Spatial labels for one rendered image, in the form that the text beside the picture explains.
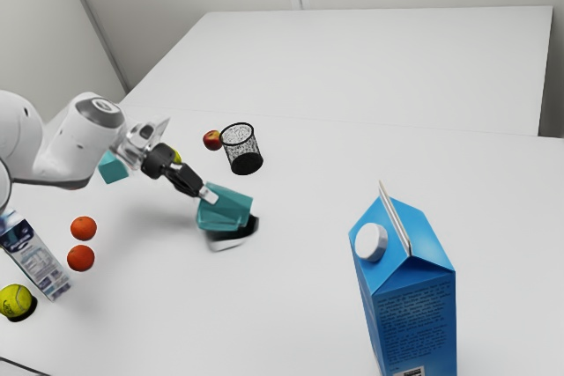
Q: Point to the white blue printed carton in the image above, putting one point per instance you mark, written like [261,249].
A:
[35,257]

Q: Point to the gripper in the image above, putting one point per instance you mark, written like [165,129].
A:
[157,160]

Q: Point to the teal block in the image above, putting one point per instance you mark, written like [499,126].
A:
[112,169]

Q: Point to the yellow-green ball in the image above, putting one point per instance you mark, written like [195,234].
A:
[177,157]

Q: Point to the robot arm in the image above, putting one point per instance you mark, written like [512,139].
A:
[70,142]

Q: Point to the blue gable-top carton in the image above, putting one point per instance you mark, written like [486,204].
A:
[403,288]

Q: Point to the orange fruit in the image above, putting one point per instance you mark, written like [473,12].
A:
[83,228]
[80,257]

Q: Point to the black mesh pen holder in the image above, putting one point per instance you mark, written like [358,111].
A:
[242,149]

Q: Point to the yellow tennis ball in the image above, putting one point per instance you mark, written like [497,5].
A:
[14,300]

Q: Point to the red apple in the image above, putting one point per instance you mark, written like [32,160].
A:
[212,140]

